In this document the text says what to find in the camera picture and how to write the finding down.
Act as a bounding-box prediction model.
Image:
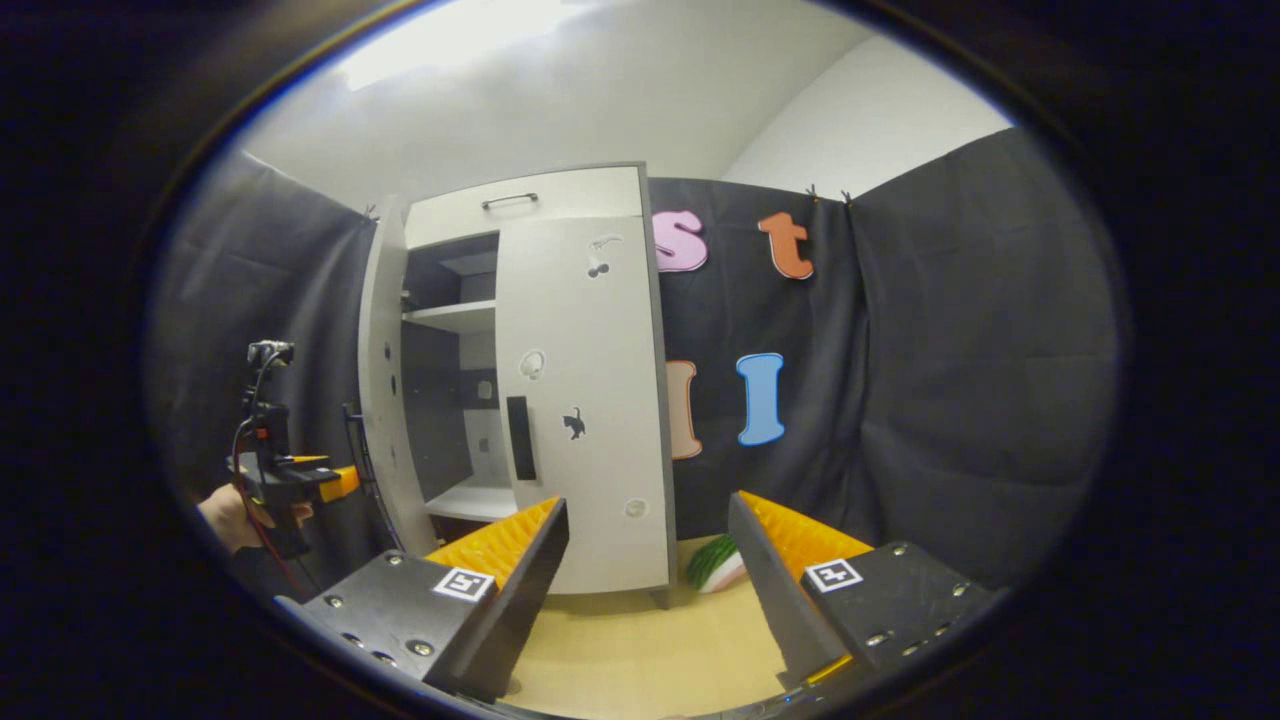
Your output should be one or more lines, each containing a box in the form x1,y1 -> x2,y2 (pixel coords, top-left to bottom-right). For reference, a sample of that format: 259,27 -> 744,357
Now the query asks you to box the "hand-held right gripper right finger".
726,490 -> 993,693

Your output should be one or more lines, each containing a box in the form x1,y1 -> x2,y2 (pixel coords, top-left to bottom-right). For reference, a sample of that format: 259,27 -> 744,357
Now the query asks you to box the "white cabinet door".
358,195 -> 442,557
494,214 -> 674,595

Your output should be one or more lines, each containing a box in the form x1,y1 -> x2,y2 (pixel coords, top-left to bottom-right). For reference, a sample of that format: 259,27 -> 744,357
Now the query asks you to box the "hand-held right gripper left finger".
300,497 -> 571,704

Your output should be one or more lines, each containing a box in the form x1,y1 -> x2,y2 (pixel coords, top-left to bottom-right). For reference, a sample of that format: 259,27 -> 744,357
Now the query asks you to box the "red cable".
231,415 -> 307,601

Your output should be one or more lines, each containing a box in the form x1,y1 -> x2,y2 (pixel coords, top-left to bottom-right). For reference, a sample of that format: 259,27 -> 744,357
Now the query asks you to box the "white cabinet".
358,163 -> 679,607

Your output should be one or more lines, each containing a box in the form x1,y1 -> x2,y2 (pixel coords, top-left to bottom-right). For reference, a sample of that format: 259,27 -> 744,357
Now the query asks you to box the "white cabinet shelf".
424,477 -> 522,524
402,300 -> 499,336

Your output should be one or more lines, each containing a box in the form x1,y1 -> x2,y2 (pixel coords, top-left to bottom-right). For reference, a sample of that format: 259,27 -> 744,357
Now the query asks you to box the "black backdrop cloth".
150,128 -> 1121,593

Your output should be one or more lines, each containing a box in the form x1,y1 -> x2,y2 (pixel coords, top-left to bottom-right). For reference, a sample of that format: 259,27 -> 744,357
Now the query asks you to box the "green watermelon slice toy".
685,534 -> 747,595

